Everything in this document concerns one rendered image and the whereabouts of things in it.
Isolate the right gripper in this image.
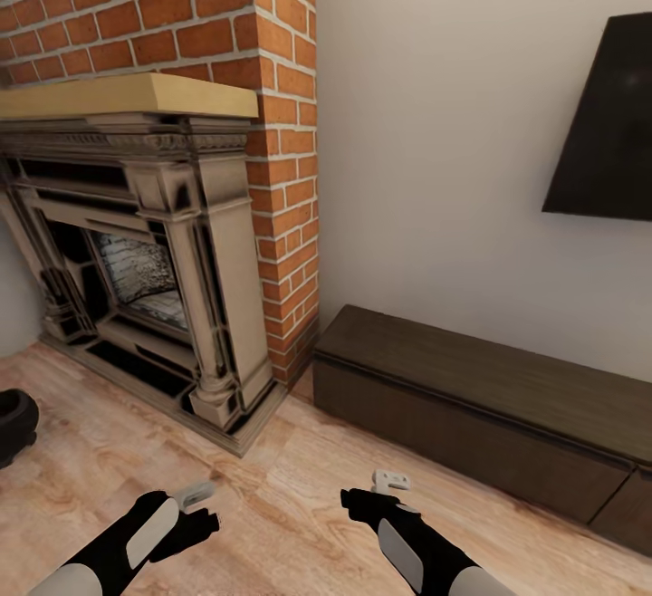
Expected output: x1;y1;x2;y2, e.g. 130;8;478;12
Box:
340;488;401;530

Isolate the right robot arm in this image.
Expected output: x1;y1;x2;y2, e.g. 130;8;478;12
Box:
340;468;518;596

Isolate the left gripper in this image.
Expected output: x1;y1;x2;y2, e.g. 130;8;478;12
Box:
149;508;219;563

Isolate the cauldron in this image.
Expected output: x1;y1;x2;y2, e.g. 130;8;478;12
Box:
0;389;39;469

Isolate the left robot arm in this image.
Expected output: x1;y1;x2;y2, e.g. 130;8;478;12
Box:
25;480;219;596

